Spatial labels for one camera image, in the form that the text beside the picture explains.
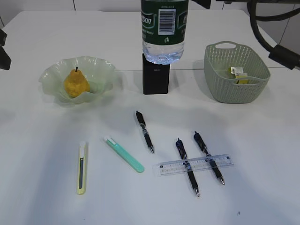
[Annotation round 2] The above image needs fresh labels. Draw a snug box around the yellow utility knife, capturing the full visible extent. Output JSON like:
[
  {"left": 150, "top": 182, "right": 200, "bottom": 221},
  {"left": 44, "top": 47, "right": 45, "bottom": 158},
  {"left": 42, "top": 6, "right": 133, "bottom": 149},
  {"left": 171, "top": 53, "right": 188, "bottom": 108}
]
[{"left": 76, "top": 141, "right": 88, "bottom": 195}]

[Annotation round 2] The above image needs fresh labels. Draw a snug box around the pale green woven basket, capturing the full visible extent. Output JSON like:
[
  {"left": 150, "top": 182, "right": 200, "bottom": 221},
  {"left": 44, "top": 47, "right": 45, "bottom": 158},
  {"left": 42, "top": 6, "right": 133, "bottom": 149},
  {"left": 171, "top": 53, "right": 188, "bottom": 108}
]
[{"left": 204, "top": 41, "right": 270, "bottom": 104}]

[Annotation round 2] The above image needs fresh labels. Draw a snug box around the clear plastic ruler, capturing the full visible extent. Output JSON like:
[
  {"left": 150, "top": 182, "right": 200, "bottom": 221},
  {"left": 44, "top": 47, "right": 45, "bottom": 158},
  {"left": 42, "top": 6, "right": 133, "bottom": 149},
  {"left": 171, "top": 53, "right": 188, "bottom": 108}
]
[{"left": 153, "top": 154, "right": 234, "bottom": 176}]

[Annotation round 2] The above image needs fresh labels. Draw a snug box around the pale green wavy glass plate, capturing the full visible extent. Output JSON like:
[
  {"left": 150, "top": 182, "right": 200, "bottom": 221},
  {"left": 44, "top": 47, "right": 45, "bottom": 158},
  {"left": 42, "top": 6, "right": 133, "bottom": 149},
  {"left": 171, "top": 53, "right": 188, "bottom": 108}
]
[{"left": 38, "top": 56, "right": 116, "bottom": 104}]

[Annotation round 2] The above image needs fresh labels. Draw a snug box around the black pen under ruler left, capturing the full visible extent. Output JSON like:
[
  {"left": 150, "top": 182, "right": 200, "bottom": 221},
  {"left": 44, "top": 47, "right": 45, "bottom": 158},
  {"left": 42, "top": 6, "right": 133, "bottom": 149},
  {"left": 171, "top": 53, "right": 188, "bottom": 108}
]
[{"left": 176, "top": 138, "right": 200, "bottom": 197}]

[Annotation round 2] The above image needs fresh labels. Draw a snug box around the yellow pear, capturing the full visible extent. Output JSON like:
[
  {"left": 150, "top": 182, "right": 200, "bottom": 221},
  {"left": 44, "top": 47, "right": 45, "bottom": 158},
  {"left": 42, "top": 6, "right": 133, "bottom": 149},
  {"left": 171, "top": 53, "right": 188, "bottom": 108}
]
[{"left": 63, "top": 67, "right": 90, "bottom": 98}]

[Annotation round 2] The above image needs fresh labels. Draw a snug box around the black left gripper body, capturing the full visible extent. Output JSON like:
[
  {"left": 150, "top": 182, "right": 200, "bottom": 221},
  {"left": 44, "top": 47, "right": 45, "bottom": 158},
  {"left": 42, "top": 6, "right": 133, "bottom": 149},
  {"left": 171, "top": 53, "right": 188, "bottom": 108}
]
[{"left": 0, "top": 30, "right": 11, "bottom": 70}]

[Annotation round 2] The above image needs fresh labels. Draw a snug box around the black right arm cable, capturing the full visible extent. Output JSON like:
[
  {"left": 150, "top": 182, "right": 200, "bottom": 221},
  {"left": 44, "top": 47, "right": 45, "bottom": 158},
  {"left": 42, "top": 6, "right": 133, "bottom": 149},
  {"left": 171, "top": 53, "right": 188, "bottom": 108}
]
[{"left": 246, "top": 0, "right": 300, "bottom": 53}]

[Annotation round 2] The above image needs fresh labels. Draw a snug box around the black pen under ruler right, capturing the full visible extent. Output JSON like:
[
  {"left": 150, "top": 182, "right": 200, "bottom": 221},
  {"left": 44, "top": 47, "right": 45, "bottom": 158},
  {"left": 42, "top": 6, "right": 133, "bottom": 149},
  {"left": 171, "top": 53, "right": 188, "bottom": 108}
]
[{"left": 194, "top": 131, "right": 225, "bottom": 185}]

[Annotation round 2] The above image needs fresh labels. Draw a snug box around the yellow waste paper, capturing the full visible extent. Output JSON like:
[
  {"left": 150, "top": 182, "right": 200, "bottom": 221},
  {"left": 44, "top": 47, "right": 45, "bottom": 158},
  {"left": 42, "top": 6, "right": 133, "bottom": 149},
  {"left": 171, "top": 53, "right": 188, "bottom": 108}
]
[{"left": 227, "top": 67, "right": 248, "bottom": 84}]

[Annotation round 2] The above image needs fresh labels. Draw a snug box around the mint green utility knife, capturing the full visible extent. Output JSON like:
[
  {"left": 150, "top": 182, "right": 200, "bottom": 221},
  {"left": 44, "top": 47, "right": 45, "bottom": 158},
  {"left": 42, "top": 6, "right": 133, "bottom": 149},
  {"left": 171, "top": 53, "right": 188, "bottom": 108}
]
[{"left": 104, "top": 136, "right": 145, "bottom": 173}]

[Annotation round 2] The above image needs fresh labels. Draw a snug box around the black square pen holder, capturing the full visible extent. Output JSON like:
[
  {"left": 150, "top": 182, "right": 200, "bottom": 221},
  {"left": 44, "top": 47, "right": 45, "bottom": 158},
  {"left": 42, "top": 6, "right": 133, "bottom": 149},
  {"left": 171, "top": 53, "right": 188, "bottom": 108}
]
[{"left": 142, "top": 54, "right": 170, "bottom": 95}]

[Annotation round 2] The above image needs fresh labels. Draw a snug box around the black pen under ruler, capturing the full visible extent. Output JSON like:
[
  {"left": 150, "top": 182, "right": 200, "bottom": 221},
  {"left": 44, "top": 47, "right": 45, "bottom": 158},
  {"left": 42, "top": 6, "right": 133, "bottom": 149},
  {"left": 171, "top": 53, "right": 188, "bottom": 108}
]
[
  {"left": 176, "top": 138, "right": 200, "bottom": 197},
  {"left": 194, "top": 131, "right": 225, "bottom": 185}
]

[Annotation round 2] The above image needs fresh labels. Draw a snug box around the black pen far left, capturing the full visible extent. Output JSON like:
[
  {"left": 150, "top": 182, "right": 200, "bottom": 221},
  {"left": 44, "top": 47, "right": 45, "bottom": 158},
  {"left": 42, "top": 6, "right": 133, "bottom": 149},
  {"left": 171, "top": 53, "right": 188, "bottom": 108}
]
[{"left": 135, "top": 111, "right": 154, "bottom": 154}]

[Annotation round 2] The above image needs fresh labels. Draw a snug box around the clear water bottle green label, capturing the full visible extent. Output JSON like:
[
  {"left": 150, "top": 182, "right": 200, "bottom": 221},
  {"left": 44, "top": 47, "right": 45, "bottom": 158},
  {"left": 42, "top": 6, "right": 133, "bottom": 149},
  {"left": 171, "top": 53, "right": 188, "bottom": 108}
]
[{"left": 141, "top": 0, "right": 189, "bottom": 65}]

